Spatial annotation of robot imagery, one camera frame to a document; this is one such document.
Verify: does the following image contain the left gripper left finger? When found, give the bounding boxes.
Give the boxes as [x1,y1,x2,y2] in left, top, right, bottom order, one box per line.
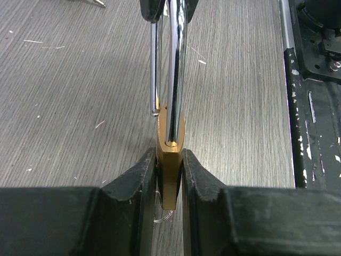
[1,148,156,255]

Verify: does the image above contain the brass padlock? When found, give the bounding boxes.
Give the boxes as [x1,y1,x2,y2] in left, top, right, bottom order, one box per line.
[150,1,188,223]

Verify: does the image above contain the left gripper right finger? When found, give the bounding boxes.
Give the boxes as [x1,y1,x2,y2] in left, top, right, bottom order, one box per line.
[182,149,340,255]

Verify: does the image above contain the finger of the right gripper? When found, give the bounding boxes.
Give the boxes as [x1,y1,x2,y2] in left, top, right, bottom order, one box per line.
[140,0,165,23]
[185,0,199,23]

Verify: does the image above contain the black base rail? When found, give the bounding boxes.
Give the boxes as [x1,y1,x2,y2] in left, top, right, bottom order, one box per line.
[280,1,340,192]

